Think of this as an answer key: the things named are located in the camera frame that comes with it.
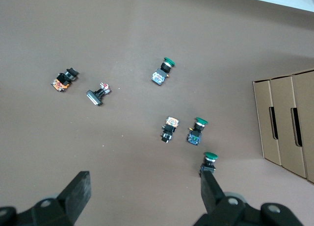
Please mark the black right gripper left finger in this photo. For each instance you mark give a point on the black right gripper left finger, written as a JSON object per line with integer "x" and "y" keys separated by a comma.
{"x": 76, "y": 191}

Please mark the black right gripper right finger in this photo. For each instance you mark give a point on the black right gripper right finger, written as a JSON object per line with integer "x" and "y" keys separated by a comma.
{"x": 211, "y": 191}

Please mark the green mushroom push button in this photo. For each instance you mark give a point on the green mushroom push button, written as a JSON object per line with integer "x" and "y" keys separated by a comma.
{"x": 158, "y": 76}
{"x": 209, "y": 157}
{"x": 195, "y": 137}

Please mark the beige black switch module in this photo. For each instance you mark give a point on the beige black switch module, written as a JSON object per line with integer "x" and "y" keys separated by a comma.
{"x": 171, "y": 121}

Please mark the black flat head switch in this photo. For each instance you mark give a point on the black flat head switch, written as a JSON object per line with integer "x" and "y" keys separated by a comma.
{"x": 94, "y": 98}

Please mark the black selector switch orange block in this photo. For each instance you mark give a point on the black selector switch orange block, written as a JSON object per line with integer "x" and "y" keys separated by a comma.
{"x": 60, "y": 83}

